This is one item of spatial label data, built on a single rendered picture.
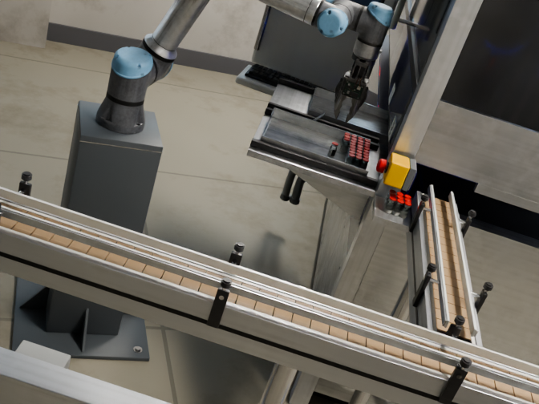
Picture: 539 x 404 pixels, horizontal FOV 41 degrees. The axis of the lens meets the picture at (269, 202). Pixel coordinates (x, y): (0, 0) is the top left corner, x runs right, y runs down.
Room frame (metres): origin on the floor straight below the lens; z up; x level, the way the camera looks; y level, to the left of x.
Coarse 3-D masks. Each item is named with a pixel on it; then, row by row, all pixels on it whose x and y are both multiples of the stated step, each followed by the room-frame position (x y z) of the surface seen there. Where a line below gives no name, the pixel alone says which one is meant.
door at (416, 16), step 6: (420, 0) 2.81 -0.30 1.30; (426, 0) 2.64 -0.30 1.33; (432, 0) 2.47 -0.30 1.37; (420, 6) 2.73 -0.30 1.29; (426, 6) 2.57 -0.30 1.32; (414, 12) 2.87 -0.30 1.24; (420, 12) 2.67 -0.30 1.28; (426, 12) 2.52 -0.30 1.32; (414, 18) 2.79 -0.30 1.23; (420, 18) 2.60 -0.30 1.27; (426, 18) 2.45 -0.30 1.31; (414, 24) 2.72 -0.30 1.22; (420, 24) 2.54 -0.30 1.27; (414, 30) 2.64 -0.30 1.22; (420, 30) 2.47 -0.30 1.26; (414, 36) 2.58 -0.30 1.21
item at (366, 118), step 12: (324, 96) 2.61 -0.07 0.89; (312, 108) 2.46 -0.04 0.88; (324, 108) 2.50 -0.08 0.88; (348, 108) 2.59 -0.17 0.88; (360, 108) 2.61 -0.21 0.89; (372, 108) 2.61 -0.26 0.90; (336, 120) 2.35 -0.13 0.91; (360, 120) 2.50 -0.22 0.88; (372, 120) 2.55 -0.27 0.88; (384, 120) 2.59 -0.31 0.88; (372, 132) 2.35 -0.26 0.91; (384, 132) 2.46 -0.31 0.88; (384, 144) 2.35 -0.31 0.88
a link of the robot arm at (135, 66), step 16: (128, 48) 2.07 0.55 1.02; (112, 64) 2.01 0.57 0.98; (128, 64) 1.99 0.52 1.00; (144, 64) 2.02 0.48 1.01; (112, 80) 2.00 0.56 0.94; (128, 80) 1.99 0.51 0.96; (144, 80) 2.02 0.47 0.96; (112, 96) 1.99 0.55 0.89; (128, 96) 1.99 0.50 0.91; (144, 96) 2.05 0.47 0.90
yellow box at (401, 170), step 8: (392, 160) 1.87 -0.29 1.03; (400, 160) 1.88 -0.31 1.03; (408, 160) 1.90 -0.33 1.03; (392, 168) 1.86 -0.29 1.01; (400, 168) 1.86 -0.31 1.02; (408, 168) 1.86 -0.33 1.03; (384, 176) 1.87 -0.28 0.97; (392, 176) 1.86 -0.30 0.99; (400, 176) 1.86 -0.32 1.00; (408, 176) 1.86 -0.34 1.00; (392, 184) 1.86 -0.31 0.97; (400, 184) 1.86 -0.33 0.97; (408, 184) 1.86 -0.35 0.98
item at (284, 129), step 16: (272, 112) 2.22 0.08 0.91; (288, 112) 2.27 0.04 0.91; (272, 128) 2.17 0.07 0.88; (288, 128) 2.21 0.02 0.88; (304, 128) 2.26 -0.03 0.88; (320, 128) 2.27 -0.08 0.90; (336, 128) 2.27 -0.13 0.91; (288, 144) 2.01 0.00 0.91; (304, 144) 2.13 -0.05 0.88; (320, 144) 2.17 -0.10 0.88; (336, 160) 2.01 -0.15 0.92
